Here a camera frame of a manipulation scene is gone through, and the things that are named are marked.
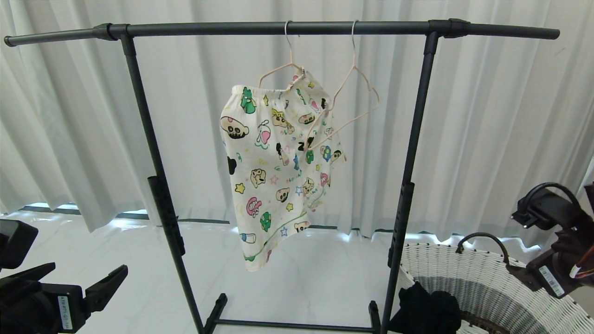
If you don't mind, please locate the black clothes rack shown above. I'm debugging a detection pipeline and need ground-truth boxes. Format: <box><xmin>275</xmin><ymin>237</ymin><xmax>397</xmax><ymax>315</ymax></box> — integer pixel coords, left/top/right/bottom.
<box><xmin>4</xmin><ymin>19</ymin><xmax>561</xmax><ymax>334</ymax></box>

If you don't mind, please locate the white laundry basket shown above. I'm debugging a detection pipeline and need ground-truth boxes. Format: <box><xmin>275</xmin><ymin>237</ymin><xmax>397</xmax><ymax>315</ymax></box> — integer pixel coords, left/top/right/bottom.
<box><xmin>398</xmin><ymin>232</ymin><xmax>594</xmax><ymax>334</ymax></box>

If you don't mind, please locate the white curtain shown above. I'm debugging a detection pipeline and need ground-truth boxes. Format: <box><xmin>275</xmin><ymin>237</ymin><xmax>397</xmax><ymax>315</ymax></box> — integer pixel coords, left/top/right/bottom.
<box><xmin>0</xmin><ymin>0</ymin><xmax>594</xmax><ymax>249</ymax></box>

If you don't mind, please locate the pink clothes hanger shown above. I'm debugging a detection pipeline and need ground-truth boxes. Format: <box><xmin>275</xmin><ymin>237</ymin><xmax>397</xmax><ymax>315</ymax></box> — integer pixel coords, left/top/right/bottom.
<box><xmin>258</xmin><ymin>20</ymin><xmax>307</xmax><ymax>89</ymax></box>
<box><xmin>304</xmin><ymin>20</ymin><xmax>380</xmax><ymax>150</ymax></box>

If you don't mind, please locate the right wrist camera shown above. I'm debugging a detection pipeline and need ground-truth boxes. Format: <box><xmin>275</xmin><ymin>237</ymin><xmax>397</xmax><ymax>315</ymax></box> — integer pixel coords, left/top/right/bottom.
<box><xmin>510</xmin><ymin>188</ymin><xmax>584</xmax><ymax>232</ymax></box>

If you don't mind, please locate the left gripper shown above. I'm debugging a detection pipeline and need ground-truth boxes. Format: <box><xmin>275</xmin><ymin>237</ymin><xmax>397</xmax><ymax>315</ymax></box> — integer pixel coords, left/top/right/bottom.
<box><xmin>0</xmin><ymin>262</ymin><xmax>129</xmax><ymax>334</ymax></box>

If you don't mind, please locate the black cable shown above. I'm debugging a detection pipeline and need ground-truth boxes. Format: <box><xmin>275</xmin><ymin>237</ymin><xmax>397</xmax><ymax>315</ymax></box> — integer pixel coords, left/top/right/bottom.
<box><xmin>523</xmin><ymin>182</ymin><xmax>583</xmax><ymax>209</ymax></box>

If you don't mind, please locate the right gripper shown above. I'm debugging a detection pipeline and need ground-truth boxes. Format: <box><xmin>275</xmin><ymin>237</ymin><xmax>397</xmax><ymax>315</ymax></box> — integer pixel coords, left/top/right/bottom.
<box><xmin>505</xmin><ymin>232</ymin><xmax>581</xmax><ymax>299</ymax></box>

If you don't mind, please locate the cream printed garment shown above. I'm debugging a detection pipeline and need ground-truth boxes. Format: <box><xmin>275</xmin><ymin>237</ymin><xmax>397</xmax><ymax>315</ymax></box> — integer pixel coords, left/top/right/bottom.
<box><xmin>219</xmin><ymin>71</ymin><xmax>346</xmax><ymax>273</ymax></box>

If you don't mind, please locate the black shirt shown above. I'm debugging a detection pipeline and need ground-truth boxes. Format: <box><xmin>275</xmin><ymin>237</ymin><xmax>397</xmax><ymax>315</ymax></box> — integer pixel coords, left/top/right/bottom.
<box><xmin>389</xmin><ymin>281</ymin><xmax>463</xmax><ymax>334</ymax></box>

